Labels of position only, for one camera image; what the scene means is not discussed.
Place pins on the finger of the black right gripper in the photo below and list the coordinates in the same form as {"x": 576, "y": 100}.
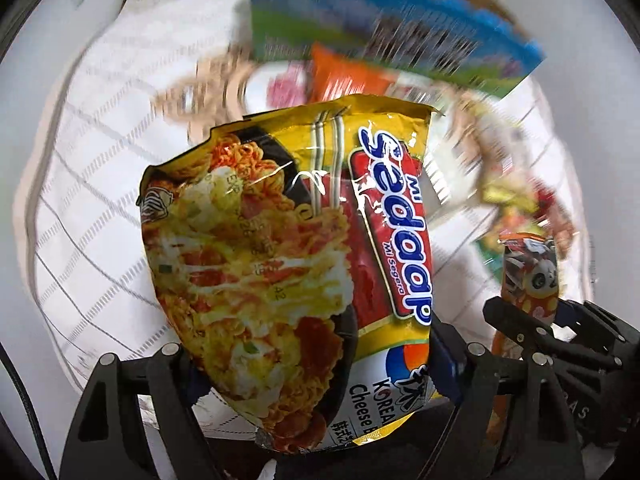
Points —
{"x": 535, "y": 336}
{"x": 593, "y": 326}

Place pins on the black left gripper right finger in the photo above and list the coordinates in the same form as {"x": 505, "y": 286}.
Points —
{"x": 509, "y": 418}

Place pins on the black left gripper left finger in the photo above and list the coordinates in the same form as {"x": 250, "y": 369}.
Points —
{"x": 107, "y": 440}

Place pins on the yellow Sedaap noodle packet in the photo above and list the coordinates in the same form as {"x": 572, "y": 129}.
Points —
{"x": 290, "y": 254}

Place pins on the blue green cardboard box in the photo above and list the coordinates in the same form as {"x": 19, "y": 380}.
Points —
{"x": 472, "y": 43}

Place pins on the white checked floral quilt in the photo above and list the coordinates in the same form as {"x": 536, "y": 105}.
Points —
{"x": 158, "y": 82}

